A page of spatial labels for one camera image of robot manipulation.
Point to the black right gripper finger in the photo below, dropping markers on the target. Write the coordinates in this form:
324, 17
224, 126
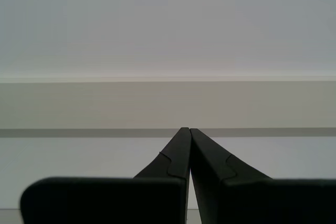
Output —
147, 197
236, 200

